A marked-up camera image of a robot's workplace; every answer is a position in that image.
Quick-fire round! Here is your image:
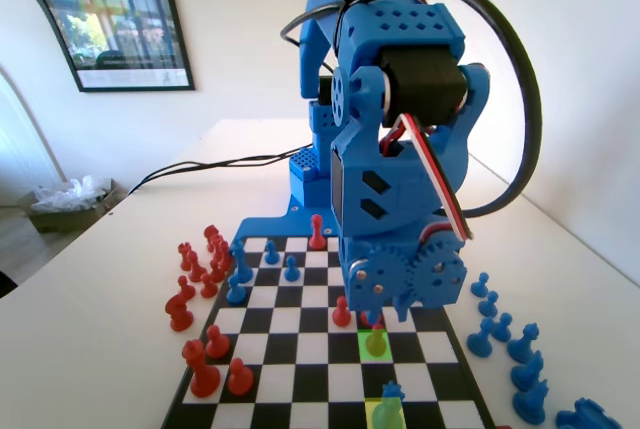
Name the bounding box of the blue queen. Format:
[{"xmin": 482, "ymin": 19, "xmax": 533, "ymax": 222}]
[{"xmin": 369, "ymin": 381, "xmax": 407, "ymax": 429}]

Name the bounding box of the black and white chessboard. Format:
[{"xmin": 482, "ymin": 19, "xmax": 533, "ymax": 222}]
[{"xmin": 159, "ymin": 233, "xmax": 496, "ymax": 429}]

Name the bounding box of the red queen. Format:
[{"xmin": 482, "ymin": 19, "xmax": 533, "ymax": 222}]
[{"xmin": 308, "ymin": 213, "xmax": 325, "ymax": 250}]

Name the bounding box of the blue king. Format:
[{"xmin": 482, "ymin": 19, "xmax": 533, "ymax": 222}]
[{"xmin": 230, "ymin": 239, "xmax": 256, "ymax": 286}]

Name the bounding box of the blue knight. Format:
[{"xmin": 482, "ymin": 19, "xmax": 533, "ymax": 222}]
[
  {"xmin": 509, "ymin": 351, "xmax": 545, "ymax": 393},
  {"xmin": 512, "ymin": 379, "xmax": 550, "ymax": 424}
]

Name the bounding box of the red king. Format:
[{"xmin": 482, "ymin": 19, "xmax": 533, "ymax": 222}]
[{"xmin": 182, "ymin": 339, "xmax": 222, "ymax": 398}]

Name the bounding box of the blue rook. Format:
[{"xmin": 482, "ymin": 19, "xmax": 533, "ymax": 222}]
[{"xmin": 555, "ymin": 397, "xmax": 626, "ymax": 429}]

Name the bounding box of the cardboard box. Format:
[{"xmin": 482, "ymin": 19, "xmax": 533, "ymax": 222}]
[{"xmin": 19, "ymin": 176, "xmax": 129, "ymax": 234}]

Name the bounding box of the white plastic bag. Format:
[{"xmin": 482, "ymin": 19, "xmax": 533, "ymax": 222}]
[{"xmin": 29, "ymin": 174, "xmax": 109, "ymax": 213}]

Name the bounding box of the framed poster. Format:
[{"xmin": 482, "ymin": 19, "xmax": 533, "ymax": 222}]
[{"xmin": 0, "ymin": 0, "xmax": 197, "ymax": 94}]

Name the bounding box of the dark object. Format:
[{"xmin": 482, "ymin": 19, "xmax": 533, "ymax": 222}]
[{"xmin": 0, "ymin": 266, "xmax": 21, "ymax": 300}]

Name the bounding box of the red white black servo wire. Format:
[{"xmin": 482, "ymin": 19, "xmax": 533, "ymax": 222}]
[{"xmin": 377, "ymin": 111, "xmax": 476, "ymax": 243}]

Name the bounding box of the blue base plate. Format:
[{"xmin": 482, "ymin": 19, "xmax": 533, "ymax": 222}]
[{"xmin": 233, "ymin": 201, "xmax": 351, "ymax": 256}]

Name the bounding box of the thin black cable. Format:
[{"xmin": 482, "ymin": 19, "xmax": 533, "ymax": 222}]
[
  {"xmin": 128, "ymin": 149, "xmax": 304, "ymax": 196},
  {"xmin": 128, "ymin": 147, "xmax": 304, "ymax": 195}
]

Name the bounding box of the thick black cable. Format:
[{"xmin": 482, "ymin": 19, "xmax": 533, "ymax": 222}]
[{"xmin": 278, "ymin": 0, "xmax": 544, "ymax": 218}]

